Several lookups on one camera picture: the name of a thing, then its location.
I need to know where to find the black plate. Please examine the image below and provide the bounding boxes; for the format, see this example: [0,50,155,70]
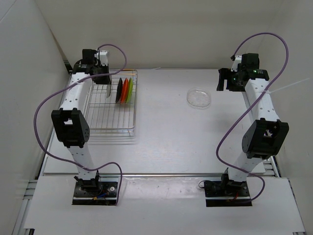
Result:
[115,78,123,103]

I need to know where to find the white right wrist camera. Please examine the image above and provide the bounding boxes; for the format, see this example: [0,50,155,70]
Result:
[230,55,242,72]

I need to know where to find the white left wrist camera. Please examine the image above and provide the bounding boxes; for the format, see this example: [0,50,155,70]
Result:
[95,49,109,67]

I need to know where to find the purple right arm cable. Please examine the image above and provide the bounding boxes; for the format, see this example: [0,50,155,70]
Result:
[216,32,289,203]

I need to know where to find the orange plate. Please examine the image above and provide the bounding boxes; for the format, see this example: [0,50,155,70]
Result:
[120,78,129,103]

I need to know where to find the green plate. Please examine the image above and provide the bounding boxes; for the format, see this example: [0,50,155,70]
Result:
[125,78,134,103]

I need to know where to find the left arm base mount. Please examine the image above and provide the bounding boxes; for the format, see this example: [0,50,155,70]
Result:
[72,181,120,206]

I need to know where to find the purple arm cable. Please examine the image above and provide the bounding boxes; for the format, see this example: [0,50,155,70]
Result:
[216,32,289,203]
[33,44,128,206]

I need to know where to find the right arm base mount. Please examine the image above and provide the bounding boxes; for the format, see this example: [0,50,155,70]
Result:
[198,180,252,207]

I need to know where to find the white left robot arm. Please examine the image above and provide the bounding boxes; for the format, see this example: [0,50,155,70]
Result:
[51,49,109,196]

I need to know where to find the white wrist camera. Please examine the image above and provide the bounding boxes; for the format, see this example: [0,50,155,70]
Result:
[95,49,109,67]
[230,55,242,72]

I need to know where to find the metal wire dish rack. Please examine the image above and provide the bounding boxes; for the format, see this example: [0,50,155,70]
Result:
[84,69,137,138]

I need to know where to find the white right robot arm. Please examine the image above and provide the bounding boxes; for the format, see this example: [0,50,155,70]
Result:
[217,53,289,196]

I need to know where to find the clear bumpy glass plate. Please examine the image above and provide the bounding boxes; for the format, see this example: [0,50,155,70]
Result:
[186,87,212,109]

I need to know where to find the clear ribbed glass plate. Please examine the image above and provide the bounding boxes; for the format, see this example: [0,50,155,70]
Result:
[106,84,112,99]

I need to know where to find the white zip tie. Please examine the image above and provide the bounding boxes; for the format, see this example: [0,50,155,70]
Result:
[266,78,311,94]

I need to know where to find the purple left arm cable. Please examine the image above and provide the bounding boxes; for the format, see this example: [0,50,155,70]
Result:
[33,44,128,206]

